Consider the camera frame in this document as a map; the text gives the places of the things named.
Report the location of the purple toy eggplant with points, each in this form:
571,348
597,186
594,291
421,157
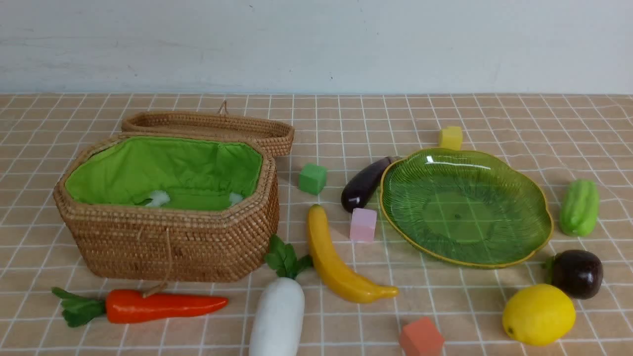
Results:
359,190

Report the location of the yellow toy banana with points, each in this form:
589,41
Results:
335,274

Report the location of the white toy radish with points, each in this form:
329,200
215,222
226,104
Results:
278,323

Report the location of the orange toy carrot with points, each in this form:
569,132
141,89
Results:
128,306

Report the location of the yellow toy lemon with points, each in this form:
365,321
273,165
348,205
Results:
538,315

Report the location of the green toy bitter gourd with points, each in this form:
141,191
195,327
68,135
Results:
580,208

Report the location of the green foam cube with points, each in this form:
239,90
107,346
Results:
312,179

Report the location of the woven wicker basket lid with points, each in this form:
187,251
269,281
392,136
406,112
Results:
275,137

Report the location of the pink foam cube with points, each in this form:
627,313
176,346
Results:
363,224

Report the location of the woven wicker basket green lining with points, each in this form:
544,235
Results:
148,206

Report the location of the yellow foam cube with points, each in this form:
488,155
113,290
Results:
451,138

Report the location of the green glass leaf plate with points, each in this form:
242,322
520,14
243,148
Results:
464,207

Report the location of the orange foam cube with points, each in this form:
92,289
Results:
421,338

